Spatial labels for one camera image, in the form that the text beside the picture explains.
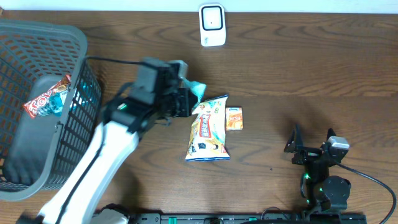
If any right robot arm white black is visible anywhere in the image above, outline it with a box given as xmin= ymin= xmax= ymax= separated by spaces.
xmin=284 ymin=125 xmax=351 ymax=213

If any red Top chocolate bar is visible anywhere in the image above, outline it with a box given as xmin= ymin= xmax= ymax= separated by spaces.
xmin=23 ymin=74 xmax=71 ymax=119

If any yellow chips bag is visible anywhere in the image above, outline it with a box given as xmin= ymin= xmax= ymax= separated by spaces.
xmin=185 ymin=95 xmax=230 ymax=161

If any white barcode scanner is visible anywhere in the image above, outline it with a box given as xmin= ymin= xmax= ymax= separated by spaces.
xmin=198 ymin=4 xmax=226 ymax=47

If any grey plastic shopping basket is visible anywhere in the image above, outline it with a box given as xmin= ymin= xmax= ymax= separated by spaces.
xmin=1 ymin=19 xmax=102 ymax=201

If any teal snack packet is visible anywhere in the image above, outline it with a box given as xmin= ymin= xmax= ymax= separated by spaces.
xmin=182 ymin=78 xmax=207 ymax=104

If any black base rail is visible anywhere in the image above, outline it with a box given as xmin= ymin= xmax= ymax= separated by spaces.
xmin=93 ymin=212 xmax=368 ymax=224

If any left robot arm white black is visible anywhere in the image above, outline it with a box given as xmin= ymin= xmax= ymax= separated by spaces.
xmin=34 ymin=58 xmax=196 ymax=223

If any orange tissue pack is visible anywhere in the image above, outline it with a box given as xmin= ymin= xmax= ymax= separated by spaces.
xmin=226 ymin=107 xmax=243 ymax=131

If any teal mouthwash bottle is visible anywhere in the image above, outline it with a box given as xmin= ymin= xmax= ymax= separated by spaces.
xmin=48 ymin=90 xmax=68 ymax=116

